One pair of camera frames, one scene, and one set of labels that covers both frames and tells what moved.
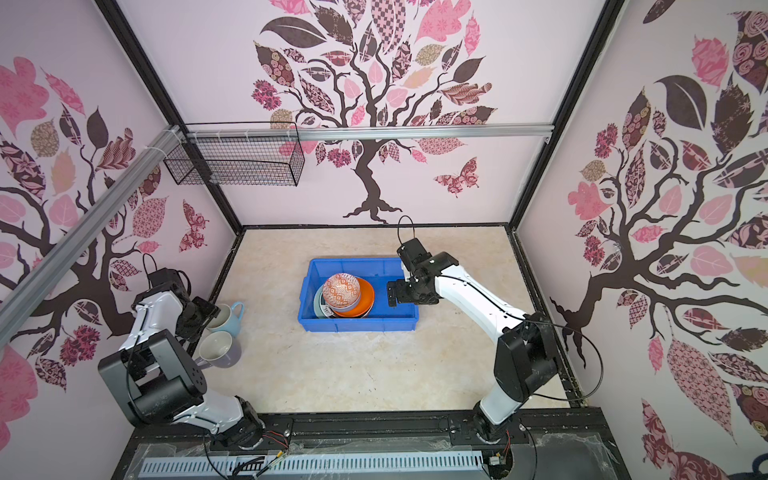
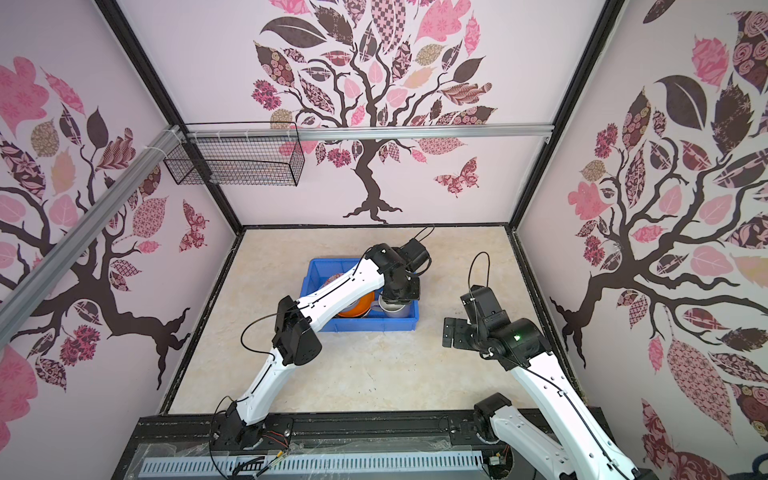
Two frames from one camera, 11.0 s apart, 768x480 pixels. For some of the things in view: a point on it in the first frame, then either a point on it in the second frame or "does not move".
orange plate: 365,304 does not move
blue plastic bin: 379,271 does not move
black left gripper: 208,310 → 412,293
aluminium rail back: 365,130 does not move
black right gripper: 399,285 → 458,329
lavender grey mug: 218,349 → 394,310
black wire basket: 238,153 does not move
